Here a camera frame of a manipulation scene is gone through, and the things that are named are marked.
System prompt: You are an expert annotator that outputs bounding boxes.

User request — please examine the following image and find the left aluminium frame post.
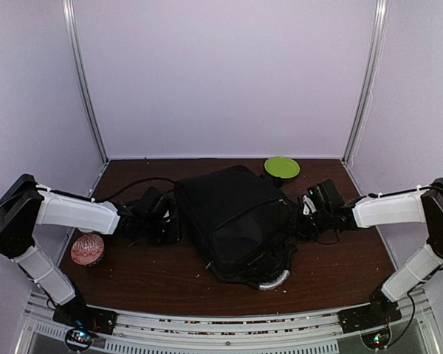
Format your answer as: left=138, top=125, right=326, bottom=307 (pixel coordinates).
left=62, top=0, right=109, bottom=164

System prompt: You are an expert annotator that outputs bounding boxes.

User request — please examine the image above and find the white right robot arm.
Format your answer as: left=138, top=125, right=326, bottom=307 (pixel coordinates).
left=295, top=178, right=443, bottom=326

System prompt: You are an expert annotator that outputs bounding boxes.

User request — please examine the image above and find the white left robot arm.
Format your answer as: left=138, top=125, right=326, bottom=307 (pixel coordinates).
left=0, top=174, right=181, bottom=327

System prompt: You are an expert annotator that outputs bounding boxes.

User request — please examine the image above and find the green plate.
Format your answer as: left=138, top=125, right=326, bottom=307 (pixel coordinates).
left=264, top=156, right=301, bottom=179

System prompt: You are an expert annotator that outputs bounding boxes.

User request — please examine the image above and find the aluminium front rail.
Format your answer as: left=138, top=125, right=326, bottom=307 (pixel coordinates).
left=21, top=291, right=440, bottom=354

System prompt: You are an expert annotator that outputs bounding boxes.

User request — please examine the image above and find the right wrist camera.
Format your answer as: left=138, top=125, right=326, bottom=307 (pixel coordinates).
left=297, top=195, right=317, bottom=215

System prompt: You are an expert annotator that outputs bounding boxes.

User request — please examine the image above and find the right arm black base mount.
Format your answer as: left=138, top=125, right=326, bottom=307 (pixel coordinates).
left=337, top=305, right=402, bottom=333

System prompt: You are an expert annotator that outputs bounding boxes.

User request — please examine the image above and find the black student backpack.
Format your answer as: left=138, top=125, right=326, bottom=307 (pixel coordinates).
left=174, top=165, right=297, bottom=291

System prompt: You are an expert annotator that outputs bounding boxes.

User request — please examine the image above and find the aluminium frame post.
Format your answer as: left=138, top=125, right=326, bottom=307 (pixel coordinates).
left=343, top=0, right=390, bottom=167
left=62, top=0, right=109, bottom=164

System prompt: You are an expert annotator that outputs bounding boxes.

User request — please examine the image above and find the right aluminium frame post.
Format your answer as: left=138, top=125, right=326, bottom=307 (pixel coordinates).
left=343, top=0, right=390, bottom=167

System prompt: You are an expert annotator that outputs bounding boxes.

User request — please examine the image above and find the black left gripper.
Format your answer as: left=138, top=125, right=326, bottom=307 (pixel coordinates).
left=140, top=218, right=182, bottom=246

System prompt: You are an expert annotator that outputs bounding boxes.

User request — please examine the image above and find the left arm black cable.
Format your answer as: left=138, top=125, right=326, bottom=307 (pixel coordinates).
left=0, top=178, right=178, bottom=255

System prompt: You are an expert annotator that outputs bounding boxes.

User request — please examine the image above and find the red patterned bowl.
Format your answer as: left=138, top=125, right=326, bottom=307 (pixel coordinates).
left=70, top=234, right=105, bottom=267

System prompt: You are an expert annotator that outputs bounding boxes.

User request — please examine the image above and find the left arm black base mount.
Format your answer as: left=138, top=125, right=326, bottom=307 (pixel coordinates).
left=52, top=305, right=117, bottom=335

